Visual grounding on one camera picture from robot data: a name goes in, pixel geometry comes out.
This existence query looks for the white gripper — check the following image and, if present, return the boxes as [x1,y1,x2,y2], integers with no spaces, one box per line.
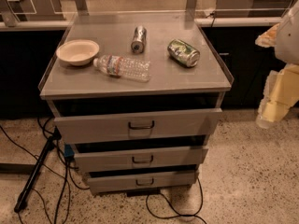
[256,63,299,129]

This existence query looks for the grey drawer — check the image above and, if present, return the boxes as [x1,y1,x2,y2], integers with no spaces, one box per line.
[87,170,198,195]
[75,146,207,173]
[54,108,221,144]

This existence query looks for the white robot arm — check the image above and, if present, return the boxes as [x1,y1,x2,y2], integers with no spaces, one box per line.
[255,1,299,129]

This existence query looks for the grey top drawer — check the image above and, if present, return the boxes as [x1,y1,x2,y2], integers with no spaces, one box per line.
[54,108,221,144]

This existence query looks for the grey drawer cabinet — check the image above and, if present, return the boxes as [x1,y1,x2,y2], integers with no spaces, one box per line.
[39,12,233,194]

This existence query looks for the grey bottom drawer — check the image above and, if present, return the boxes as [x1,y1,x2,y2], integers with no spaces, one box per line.
[87,170,198,195]

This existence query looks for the green soda can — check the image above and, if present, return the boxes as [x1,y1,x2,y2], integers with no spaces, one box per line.
[167,39,200,67]

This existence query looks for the clear plastic water bottle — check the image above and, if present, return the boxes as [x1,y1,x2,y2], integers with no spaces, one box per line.
[93,55,150,82]

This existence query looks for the silver soda can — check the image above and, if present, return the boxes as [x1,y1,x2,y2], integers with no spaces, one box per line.
[131,25,147,53]

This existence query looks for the white paper bowl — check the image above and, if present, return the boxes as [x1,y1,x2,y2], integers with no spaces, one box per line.
[56,39,100,66]

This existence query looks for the blue box behind cabinet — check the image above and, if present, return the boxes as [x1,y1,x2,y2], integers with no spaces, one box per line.
[64,145,75,160]

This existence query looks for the black pole on floor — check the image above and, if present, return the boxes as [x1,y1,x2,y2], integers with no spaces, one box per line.
[14,128,61,213]

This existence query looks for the black floor cable right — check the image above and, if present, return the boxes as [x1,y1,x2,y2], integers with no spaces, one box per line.
[145,176,207,224]

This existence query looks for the black floor cables left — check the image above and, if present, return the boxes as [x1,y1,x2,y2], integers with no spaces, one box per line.
[0,117,91,224]

